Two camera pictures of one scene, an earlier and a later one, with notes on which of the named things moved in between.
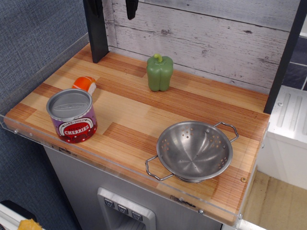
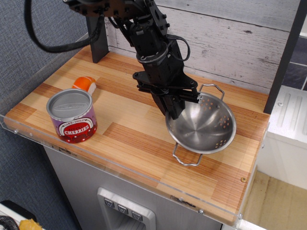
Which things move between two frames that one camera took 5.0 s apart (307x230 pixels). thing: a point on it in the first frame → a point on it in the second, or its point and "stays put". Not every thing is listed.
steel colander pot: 193,151 → 203,127
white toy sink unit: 283,153 stays put
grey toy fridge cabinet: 102,199 stays put
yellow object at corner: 29,224 stays put
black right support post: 286,55 stays put
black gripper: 131,6 → 164,73
